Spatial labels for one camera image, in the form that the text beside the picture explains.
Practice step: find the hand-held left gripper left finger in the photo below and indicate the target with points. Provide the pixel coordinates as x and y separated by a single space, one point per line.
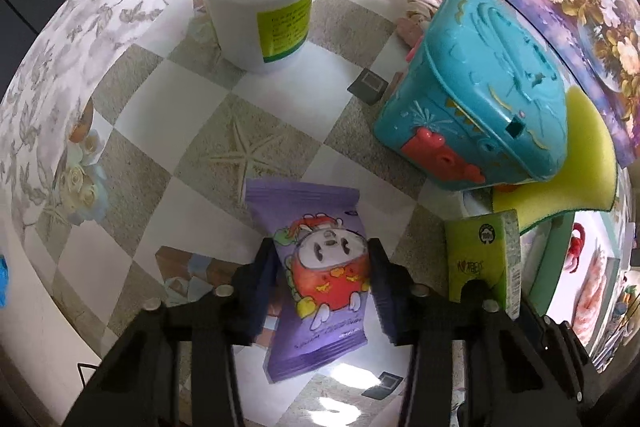
262 279

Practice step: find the teal toy treasure chest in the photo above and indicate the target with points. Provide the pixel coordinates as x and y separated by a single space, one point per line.
475 72

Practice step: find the green small carton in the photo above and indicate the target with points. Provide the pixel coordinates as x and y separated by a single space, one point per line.
475 247

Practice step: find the checkered printed tablecloth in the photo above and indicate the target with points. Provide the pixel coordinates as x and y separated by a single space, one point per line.
150 107

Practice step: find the yellow sponge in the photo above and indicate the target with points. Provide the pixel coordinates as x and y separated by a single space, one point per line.
585 157

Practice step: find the blue plastic item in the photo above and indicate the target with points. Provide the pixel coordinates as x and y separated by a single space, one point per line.
3 279

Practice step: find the purple cartoon snack packet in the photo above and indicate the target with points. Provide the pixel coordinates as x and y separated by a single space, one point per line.
320 267

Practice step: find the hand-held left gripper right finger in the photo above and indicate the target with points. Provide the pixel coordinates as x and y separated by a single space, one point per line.
382 289

